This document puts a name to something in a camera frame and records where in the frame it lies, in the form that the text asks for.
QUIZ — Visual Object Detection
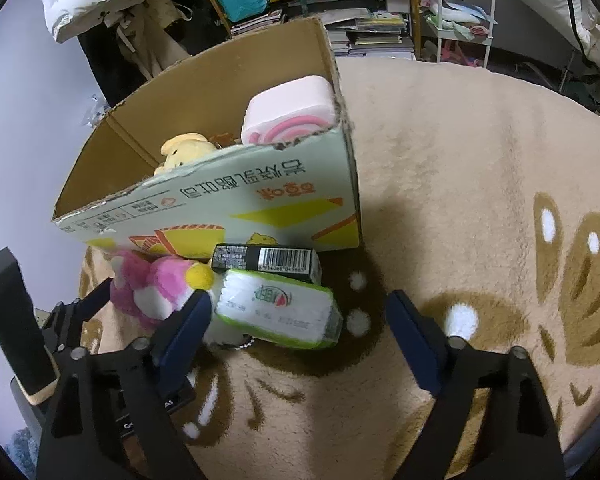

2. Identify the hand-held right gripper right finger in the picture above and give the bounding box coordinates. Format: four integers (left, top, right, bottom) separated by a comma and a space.
385, 289, 567, 480

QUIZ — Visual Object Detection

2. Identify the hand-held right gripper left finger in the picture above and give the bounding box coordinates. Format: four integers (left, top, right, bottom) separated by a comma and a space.
36, 290, 216, 480

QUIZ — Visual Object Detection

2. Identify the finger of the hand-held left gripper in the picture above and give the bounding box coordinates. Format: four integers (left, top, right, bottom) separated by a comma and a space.
41, 276, 117, 357

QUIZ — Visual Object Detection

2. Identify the pink plush toy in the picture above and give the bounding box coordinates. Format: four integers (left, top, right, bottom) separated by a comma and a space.
109, 249, 215, 329

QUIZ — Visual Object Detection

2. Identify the green tissue pack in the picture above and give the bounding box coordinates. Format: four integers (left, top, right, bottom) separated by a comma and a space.
214, 268, 344, 350

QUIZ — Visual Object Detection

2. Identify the cardboard box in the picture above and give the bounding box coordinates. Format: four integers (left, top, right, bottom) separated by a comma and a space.
51, 16, 364, 254

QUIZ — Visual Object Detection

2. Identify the yellow plush dog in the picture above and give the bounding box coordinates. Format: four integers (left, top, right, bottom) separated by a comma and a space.
153, 132, 219, 176

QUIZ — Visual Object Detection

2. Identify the pink swirl roll plush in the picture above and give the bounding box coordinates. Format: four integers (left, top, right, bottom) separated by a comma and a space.
240, 74, 337, 147

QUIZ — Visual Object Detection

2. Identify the black barcode box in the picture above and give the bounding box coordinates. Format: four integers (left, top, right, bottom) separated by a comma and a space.
210, 243, 324, 286

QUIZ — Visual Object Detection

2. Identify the beige patterned blanket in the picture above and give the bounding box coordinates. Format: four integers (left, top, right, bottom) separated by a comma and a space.
77, 55, 600, 480

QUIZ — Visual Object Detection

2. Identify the black coat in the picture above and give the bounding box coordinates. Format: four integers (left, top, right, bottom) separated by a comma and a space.
76, 24, 142, 107

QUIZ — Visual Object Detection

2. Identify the stack of magazines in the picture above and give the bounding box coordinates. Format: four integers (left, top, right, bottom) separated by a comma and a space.
324, 6, 417, 59

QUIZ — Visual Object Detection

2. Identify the stack of books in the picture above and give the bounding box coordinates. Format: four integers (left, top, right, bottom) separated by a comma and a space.
229, 6, 287, 37

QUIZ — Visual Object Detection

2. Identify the white rolling cart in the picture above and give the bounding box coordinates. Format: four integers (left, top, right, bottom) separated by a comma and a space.
419, 0, 499, 69

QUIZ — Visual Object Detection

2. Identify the wooden shelf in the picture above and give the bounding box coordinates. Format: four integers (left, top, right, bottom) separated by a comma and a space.
194, 0, 422, 61

